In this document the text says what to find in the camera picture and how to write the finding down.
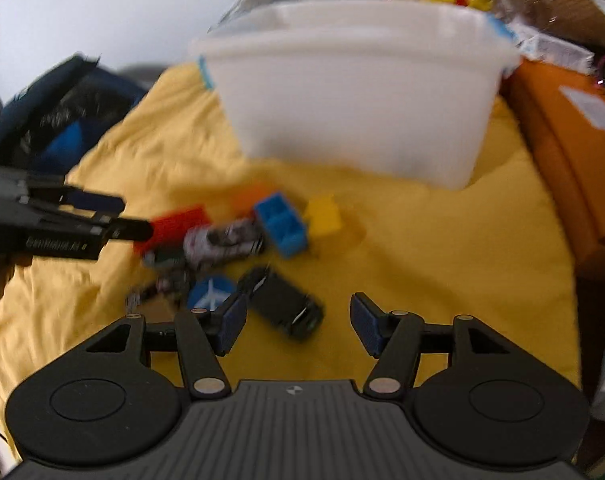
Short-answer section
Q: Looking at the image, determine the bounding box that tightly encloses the white toy police car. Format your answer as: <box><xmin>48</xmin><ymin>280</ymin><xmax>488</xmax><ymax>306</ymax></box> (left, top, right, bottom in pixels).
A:
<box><xmin>183</xmin><ymin>219</ymin><xmax>266</xmax><ymax>269</ymax></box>

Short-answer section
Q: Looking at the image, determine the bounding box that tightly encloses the yellow cloth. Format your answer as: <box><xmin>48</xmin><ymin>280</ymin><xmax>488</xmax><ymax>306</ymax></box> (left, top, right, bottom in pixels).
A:
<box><xmin>0</xmin><ymin>64</ymin><xmax>583</xmax><ymax>463</ymax></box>

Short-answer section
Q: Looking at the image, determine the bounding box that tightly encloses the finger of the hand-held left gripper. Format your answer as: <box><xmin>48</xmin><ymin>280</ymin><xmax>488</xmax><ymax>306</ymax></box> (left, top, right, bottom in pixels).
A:
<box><xmin>95</xmin><ymin>217</ymin><xmax>154</xmax><ymax>244</ymax></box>
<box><xmin>57</xmin><ymin>185</ymin><xmax>126</xmax><ymax>215</ymax></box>

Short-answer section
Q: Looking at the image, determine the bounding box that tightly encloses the blue round tile white plane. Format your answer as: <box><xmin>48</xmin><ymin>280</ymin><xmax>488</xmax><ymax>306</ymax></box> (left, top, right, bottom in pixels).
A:
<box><xmin>186</xmin><ymin>275</ymin><xmax>238</xmax><ymax>312</ymax></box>

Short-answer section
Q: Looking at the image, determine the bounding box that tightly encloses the orange box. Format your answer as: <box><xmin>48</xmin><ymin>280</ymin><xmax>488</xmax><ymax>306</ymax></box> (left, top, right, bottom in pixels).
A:
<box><xmin>500</xmin><ymin>57</ymin><xmax>605</xmax><ymax>283</ymax></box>

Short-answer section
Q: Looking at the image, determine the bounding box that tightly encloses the dark toy car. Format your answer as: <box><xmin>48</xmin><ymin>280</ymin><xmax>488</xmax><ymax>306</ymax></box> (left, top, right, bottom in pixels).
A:
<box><xmin>237</xmin><ymin>265</ymin><xmax>326</xmax><ymax>344</ymax></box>

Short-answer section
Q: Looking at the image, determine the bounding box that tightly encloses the black and blue backpack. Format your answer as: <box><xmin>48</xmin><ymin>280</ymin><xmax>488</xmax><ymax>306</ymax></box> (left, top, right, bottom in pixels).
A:
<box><xmin>0</xmin><ymin>54</ymin><xmax>149</xmax><ymax>177</ymax></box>

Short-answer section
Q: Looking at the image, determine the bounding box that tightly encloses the white plastic bin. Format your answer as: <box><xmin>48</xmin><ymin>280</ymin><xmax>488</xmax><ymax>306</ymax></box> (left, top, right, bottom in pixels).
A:
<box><xmin>188</xmin><ymin>0</ymin><xmax>522</xmax><ymax>192</ymax></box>

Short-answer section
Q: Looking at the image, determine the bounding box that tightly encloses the light blue building brick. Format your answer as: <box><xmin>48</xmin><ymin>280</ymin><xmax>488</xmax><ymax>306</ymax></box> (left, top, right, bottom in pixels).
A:
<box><xmin>254</xmin><ymin>192</ymin><xmax>311</xmax><ymax>259</ymax></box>

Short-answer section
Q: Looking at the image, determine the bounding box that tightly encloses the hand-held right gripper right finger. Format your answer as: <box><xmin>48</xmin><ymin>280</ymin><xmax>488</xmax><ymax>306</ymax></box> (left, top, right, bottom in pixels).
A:
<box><xmin>350</xmin><ymin>292</ymin><xmax>518</xmax><ymax>397</ymax></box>

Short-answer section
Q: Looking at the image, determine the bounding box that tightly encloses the small yellow building brick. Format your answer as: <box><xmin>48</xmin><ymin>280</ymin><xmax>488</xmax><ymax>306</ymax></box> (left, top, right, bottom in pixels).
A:
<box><xmin>302</xmin><ymin>195</ymin><xmax>343</xmax><ymax>237</ymax></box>

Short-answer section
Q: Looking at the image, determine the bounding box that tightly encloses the brown cardboard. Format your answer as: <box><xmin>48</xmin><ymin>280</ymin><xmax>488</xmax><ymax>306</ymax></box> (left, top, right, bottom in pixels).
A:
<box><xmin>493</xmin><ymin>0</ymin><xmax>605</xmax><ymax>56</ymax></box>

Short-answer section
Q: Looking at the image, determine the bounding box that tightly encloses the white and blue carton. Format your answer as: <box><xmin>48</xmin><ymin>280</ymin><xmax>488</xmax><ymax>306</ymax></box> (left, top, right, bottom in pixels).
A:
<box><xmin>513</xmin><ymin>25</ymin><xmax>596</xmax><ymax>70</ymax></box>

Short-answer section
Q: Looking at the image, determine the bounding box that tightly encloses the small orange building brick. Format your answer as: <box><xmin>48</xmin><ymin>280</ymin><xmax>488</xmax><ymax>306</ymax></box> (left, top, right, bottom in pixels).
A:
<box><xmin>230</xmin><ymin>185</ymin><xmax>272</xmax><ymax>212</ymax></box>

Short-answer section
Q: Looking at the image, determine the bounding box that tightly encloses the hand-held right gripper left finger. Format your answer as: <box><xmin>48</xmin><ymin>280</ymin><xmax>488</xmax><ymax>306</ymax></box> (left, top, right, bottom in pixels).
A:
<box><xmin>82</xmin><ymin>292</ymin><xmax>248</xmax><ymax>402</ymax></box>

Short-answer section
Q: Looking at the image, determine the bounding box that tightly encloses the long red building brick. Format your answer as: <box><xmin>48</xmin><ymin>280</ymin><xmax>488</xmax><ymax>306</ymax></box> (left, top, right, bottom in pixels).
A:
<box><xmin>132</xmin><ymin>205</ymin><xmax>213</xmax><ymax>257</ymax></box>

